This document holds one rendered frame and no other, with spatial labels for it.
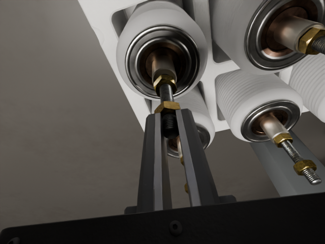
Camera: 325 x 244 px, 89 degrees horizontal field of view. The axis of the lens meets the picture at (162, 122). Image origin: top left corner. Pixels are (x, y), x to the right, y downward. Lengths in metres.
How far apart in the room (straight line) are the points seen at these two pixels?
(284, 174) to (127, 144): 0.47
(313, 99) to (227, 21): 0.17
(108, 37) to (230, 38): 0.15
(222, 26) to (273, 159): 0.28
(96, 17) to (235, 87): 0.20
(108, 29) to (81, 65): 0.25
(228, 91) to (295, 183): 0.20
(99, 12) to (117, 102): 0.31
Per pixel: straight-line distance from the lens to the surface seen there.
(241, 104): 0.24
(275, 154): 0.41
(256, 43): 0.19
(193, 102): 0.25
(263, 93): 0.24
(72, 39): 0.47
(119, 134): 0.60
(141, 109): 0.29
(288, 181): 0.38
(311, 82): 0.32
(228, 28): 0.20
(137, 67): 0.18
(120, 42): 0.18
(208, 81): 0.28
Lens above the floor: 0.41
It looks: 49 degrees down
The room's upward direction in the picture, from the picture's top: 176 degrees clockwise
